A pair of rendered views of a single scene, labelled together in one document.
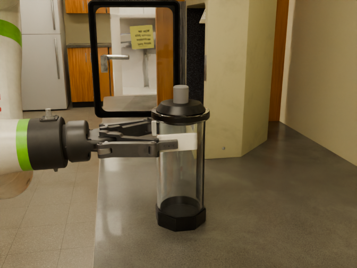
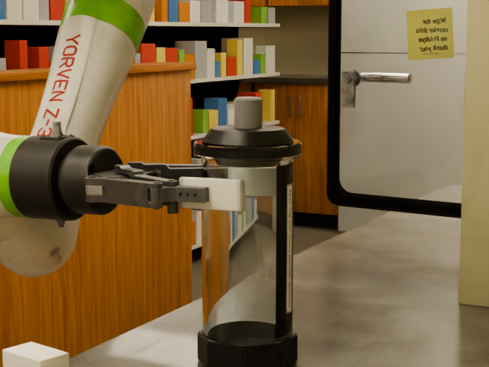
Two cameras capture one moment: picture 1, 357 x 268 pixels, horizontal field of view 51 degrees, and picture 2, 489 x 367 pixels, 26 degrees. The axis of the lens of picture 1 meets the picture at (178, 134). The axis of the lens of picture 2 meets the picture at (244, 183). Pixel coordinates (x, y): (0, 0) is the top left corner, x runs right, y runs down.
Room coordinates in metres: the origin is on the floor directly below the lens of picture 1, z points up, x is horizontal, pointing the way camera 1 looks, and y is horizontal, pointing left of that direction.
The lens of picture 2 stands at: (-0.17, -0.63, 1.28)
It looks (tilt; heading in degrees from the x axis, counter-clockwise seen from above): 8 degrees down; 37
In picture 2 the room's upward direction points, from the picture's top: straight up
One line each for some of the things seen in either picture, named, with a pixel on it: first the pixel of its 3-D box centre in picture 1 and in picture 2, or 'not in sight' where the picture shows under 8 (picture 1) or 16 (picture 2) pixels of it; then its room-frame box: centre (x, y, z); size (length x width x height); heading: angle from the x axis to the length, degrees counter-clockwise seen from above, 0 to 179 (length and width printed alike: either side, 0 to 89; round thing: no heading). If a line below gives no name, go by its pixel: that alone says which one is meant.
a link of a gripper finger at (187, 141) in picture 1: (177, 142); (211, 194); (0.62, 0.00, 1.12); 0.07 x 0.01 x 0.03; 99
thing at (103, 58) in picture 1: (104, 64); (348, 89); (1.29, 0.25, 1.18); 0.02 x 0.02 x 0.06; 3
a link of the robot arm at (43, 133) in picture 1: (50, 141); (57, 174); (0.63, 0.23, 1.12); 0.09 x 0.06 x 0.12; 10
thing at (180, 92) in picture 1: (180, 103); (247, 130); (0.67, 0.00, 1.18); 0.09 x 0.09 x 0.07
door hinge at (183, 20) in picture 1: (183, 60); not in sight; (1.32, -0.01, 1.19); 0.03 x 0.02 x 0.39; 10
